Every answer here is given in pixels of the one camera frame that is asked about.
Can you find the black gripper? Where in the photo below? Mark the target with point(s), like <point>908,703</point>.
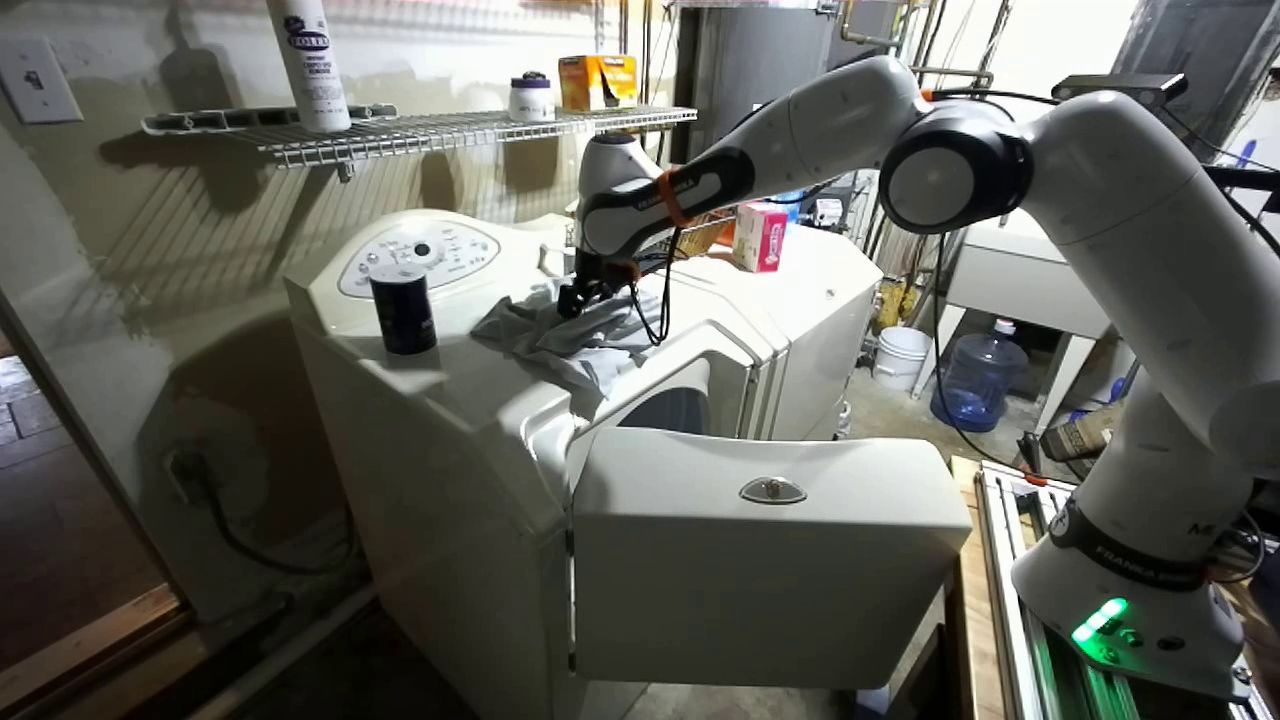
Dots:
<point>601,278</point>

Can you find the light grey clothing item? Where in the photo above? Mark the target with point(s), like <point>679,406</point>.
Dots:
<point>533,334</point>

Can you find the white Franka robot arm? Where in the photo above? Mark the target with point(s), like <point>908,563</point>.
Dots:
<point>1147,267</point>

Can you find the white top-loading laundry machine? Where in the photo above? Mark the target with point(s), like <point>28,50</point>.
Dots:
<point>813,334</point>

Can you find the white front-loading laundry machine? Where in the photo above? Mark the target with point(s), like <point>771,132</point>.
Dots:
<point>426,483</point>

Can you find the pink red box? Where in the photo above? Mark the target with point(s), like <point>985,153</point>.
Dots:
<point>761,238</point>

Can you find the white jar with dark lid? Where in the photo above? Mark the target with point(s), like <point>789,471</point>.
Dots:
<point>531,96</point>

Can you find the yellow box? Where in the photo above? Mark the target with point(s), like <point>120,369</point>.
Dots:
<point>593,82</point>

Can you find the black cylindrical can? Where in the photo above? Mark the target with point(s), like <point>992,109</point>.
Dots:
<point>402,312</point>

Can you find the grey water heater tank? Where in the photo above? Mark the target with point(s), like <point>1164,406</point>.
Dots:
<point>765,67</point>

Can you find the white plastic bucket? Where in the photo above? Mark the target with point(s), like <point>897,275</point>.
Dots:
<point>900,362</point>

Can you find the tall white spray can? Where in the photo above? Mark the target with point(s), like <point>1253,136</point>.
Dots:
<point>309,67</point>

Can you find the blue water jug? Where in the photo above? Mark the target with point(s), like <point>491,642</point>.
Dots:
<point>983,381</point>

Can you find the white side cabinet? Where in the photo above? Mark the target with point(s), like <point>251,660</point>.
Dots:
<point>1022,275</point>

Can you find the white wall outlet plate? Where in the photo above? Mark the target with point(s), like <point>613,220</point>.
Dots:
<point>39,82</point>

